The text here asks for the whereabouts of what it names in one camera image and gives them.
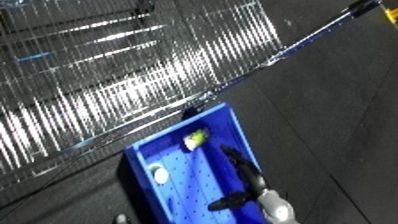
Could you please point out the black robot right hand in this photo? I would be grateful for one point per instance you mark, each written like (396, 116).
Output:
(251, 176)

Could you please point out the pale robot right arm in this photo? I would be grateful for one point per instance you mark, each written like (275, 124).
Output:
(278, 208)

